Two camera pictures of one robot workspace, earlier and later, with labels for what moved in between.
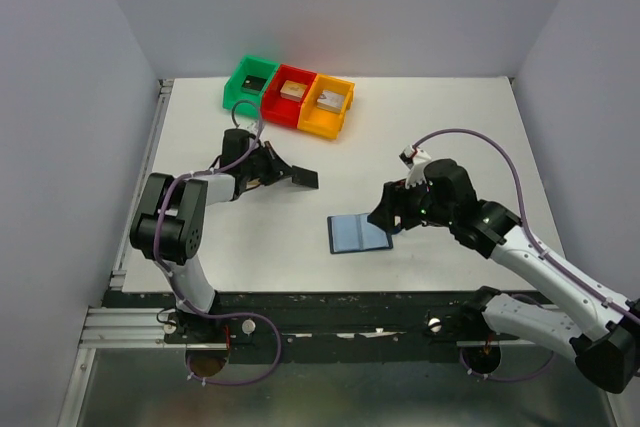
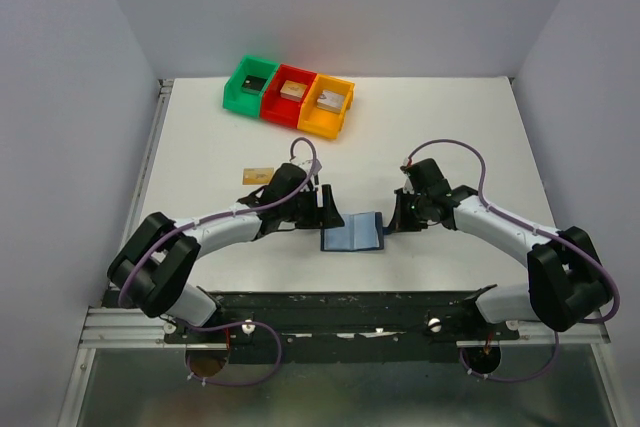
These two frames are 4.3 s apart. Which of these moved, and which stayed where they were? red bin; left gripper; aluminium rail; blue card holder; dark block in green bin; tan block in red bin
Moved: left gripper; blue card holder
Stayed: dark block in green bin; red bin; aluminium rail; tan block in red bin
